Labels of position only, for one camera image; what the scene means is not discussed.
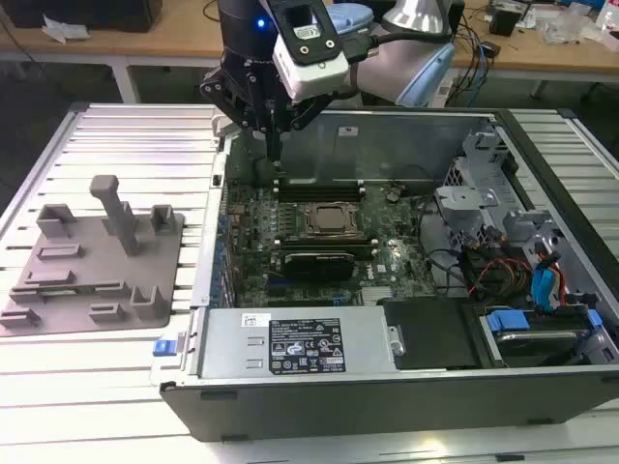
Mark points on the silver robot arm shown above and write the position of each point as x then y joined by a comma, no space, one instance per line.
382,72

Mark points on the black RAM slot bank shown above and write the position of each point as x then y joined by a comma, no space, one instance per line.
319,191
324,244

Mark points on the wooden desk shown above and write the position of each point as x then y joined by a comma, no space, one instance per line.
169,34

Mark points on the large black box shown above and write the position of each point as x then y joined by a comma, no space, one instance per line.
97,14

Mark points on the silver CPU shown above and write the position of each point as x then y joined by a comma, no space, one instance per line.
330,217

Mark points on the white crumpled paper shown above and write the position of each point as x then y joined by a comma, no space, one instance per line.
63,28

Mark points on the metal CPU socket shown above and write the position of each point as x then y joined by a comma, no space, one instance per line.
331,231

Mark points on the coin battery holder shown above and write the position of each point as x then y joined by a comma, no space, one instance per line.
393,194

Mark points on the tall black box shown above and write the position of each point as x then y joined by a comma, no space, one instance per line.
457,17

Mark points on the black graphics card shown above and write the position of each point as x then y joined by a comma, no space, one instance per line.
319,266

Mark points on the green motherboard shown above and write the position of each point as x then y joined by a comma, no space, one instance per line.
401,241

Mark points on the small black adapter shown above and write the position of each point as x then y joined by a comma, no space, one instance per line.
491,49

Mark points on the grey parts rack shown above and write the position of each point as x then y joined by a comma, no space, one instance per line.
97,261

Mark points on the silver drive cage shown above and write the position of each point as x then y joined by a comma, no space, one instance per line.
459,203

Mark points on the small black device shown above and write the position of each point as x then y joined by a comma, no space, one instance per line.
505,21

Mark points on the silver chipset heat sink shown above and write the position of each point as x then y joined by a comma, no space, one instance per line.
377,296

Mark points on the silver power supply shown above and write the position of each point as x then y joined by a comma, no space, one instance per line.
232,338

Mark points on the blue case latch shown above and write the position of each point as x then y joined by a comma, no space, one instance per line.
163,348

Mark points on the clear plastic bags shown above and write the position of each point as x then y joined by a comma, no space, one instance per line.
568,24

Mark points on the black plastic shroud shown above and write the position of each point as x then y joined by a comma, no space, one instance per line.
435,333

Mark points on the hard disk in blue carrier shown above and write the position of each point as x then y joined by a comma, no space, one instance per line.
508,321

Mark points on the black and silver PC case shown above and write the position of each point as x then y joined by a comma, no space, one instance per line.
387,406

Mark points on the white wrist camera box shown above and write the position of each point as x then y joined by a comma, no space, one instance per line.
314,72

